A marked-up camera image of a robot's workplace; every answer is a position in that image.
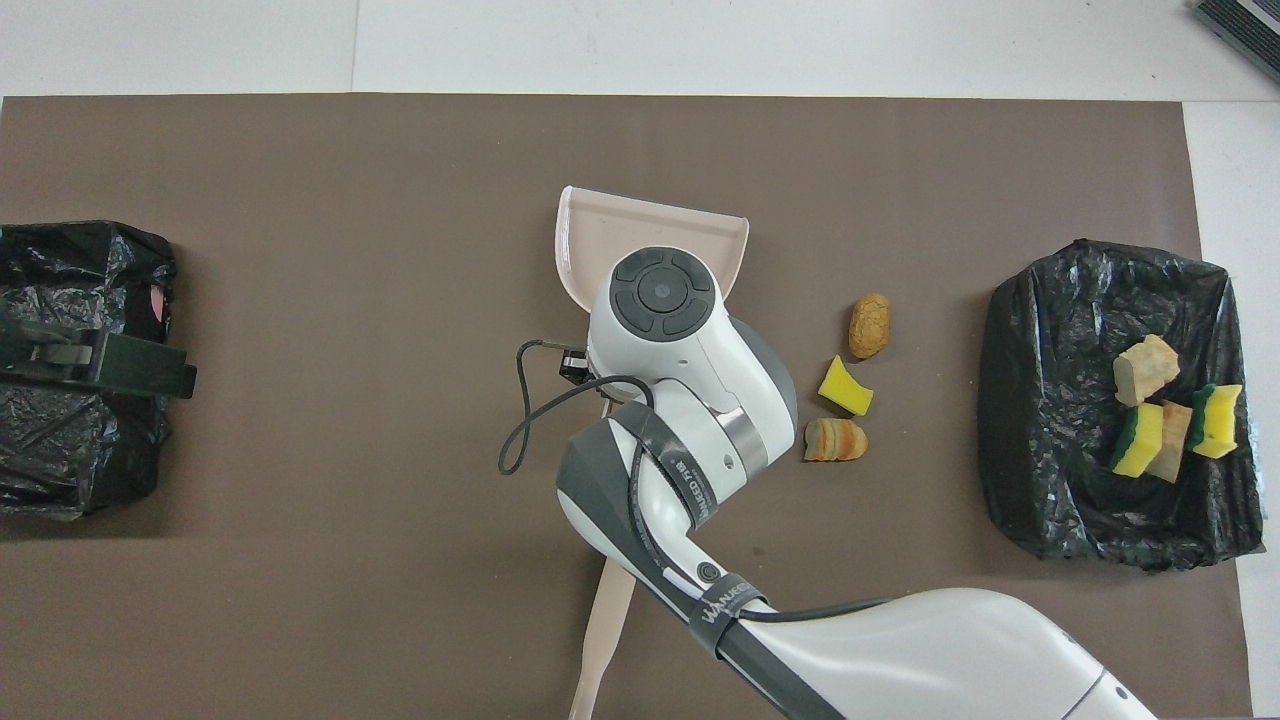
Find small yellow sponge wedge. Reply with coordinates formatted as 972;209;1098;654
818;355;875;417

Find yellow sponge with green back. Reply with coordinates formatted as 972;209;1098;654
1108;402;1165;477

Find brown table mat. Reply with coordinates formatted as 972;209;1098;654
0;94;1254;720

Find black bag lined bin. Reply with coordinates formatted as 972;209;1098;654
977;239;1265;573

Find beige brush with black bristles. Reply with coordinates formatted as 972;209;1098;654
568;557;638;720

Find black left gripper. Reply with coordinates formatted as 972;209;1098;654
0;320;198;399

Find green and yellow sponge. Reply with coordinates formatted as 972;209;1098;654
1190;383;1244;460

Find brown bread roll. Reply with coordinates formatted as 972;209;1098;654
848;293;892;360

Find grey ribbed device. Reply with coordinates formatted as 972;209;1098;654
1193;0;1280;83

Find beige plastic dustpan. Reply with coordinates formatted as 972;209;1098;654
556;185;751;311

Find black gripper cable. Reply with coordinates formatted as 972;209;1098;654
498;340;893;626

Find black bag bin pink spot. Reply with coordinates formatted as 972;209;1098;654
0;221;178;521

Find small striped croissant piece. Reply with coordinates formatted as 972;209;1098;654
803;418;869;463

